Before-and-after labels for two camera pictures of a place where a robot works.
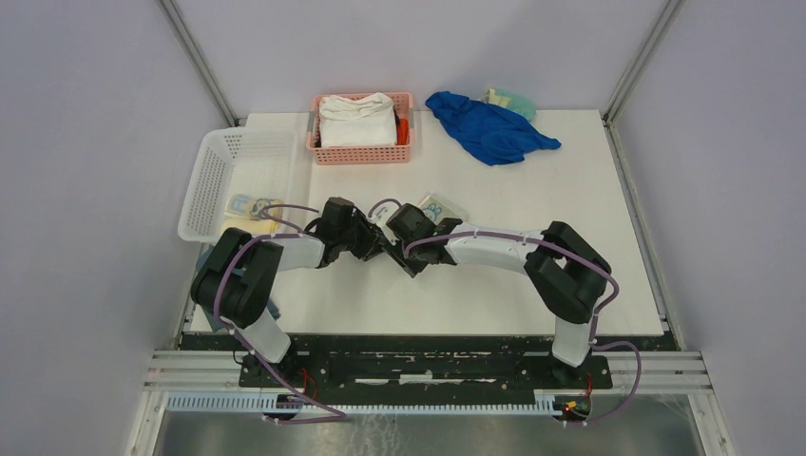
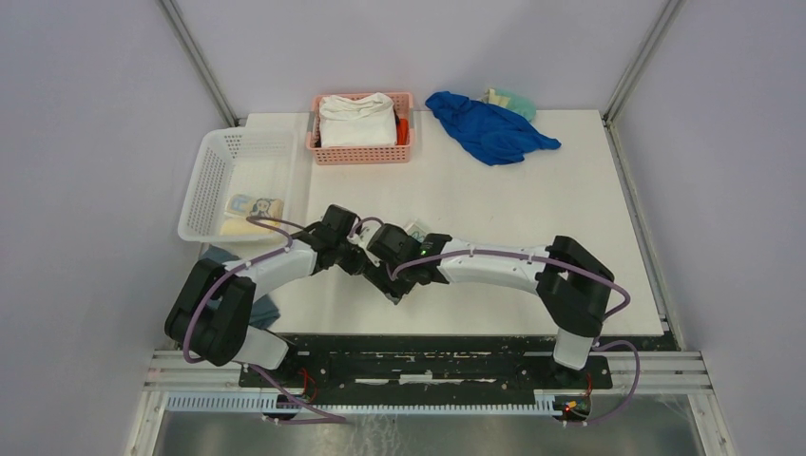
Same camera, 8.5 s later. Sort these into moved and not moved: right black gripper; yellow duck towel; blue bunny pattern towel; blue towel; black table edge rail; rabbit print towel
Moved: right black gripper; blue bunny pattern towel
Not moved: rabbit print towel; black table edge rail; blue towel; yellow duck towel
